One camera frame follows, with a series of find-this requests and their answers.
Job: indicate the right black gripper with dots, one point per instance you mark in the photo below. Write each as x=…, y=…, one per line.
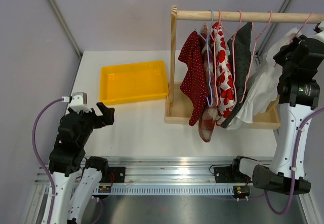
x=279, y=57

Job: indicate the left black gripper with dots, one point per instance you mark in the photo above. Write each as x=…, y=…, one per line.
x=107, y=118

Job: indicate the white pleated skirt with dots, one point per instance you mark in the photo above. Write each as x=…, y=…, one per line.
x=262, y=85

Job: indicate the dark grey dotted skirt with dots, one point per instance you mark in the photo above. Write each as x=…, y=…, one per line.
x=243, y=56

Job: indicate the pink wire hanger grey skirt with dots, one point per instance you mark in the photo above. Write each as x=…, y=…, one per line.
x=256, y=39

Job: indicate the pink wire hanger white skirt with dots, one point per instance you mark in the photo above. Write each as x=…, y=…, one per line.
x=305, y=22

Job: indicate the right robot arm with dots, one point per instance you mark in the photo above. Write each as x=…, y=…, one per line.
x=298, y=104

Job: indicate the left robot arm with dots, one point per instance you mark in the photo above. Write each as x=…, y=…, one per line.
x=72, y=185

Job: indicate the white red floral skirt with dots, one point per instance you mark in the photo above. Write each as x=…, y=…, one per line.
x=224, y=77

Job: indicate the dark red polka dot skirt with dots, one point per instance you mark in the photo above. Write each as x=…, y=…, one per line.
x=193, y=84

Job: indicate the red plaid skirt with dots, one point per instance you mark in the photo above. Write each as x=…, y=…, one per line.
x=207, y=120

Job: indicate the yellow plastic tray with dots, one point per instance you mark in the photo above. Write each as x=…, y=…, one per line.
x=133, y=82

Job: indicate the wooden clothes rack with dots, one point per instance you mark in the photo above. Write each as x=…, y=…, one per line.
x=178, y=106

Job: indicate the small circuit board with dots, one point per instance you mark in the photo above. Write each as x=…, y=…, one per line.
x=104, y=189

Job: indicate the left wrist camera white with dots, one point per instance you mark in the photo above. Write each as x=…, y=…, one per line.
x=77, y=102

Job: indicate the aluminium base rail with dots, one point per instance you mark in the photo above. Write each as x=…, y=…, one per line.
x=168, y=170

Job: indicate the pink wire hanger floral skirt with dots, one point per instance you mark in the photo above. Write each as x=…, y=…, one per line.
x=233, y=37

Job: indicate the pink wire hanger plaid skirt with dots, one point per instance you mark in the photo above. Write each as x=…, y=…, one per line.
x=215, y=55

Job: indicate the blue wire hanger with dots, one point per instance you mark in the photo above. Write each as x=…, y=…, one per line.
x=210, y=100

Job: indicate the white slotted cable duct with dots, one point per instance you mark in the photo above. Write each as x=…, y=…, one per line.
x=167, y=190

